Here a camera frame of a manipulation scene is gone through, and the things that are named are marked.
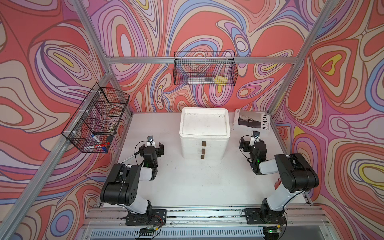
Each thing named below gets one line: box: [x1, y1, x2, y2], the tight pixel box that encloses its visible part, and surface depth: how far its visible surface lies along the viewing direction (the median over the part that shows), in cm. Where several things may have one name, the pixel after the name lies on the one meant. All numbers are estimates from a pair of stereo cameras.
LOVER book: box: [232, 109, 271, 133], surface depth 111 cm
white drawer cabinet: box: [179, 107, 231, 160], surface depth 84 cm
